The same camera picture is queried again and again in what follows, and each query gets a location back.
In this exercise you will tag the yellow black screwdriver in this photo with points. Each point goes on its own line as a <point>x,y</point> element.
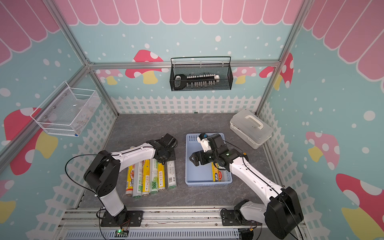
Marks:
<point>246,156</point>

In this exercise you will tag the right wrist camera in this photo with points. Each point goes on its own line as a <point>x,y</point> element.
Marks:
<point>204,142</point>

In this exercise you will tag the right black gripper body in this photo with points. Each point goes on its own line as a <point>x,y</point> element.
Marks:
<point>215,156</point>

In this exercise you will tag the black wire wall basket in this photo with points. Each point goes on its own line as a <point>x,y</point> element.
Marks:
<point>201,74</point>

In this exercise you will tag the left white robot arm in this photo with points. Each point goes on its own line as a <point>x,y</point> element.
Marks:
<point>93,175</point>

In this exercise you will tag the white plastic storage box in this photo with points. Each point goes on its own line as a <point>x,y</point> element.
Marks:
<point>250,128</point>

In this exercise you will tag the black socket wrench set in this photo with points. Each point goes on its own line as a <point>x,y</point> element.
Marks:
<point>182,81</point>

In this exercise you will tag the clear white wrap roll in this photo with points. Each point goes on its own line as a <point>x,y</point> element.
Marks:
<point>171,171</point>

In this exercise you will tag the white wire wall basket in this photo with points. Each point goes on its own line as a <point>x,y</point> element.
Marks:
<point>67,110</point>

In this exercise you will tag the blue plastic basket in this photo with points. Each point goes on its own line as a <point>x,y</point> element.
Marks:
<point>201,176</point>

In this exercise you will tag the yellow red wrap roll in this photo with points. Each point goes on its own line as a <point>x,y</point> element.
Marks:
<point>216,172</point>

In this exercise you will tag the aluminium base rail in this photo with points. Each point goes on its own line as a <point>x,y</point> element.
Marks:
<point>158,223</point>

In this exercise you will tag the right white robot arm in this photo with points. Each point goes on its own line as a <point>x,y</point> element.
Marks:
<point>281,211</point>

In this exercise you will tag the small green circuit board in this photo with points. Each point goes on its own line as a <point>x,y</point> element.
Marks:
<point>121,233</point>

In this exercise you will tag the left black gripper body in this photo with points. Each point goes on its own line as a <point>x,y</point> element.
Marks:
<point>169,155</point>

